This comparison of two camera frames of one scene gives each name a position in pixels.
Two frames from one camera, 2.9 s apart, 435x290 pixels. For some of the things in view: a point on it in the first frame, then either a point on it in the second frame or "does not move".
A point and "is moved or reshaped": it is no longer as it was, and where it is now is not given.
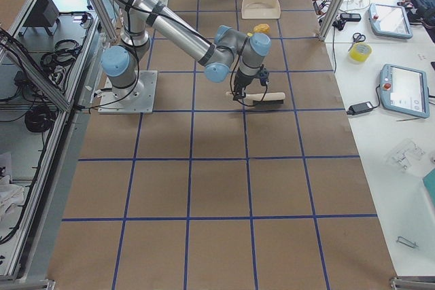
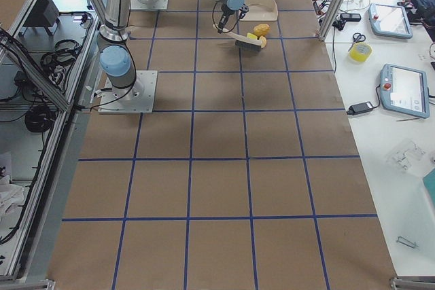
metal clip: (402, 240) does not move
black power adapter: (359, 107) does not move
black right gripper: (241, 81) → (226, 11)
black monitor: (44, 13) does not move
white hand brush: (264, 98) is moved or reshaped
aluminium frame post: (338, 1) does not move
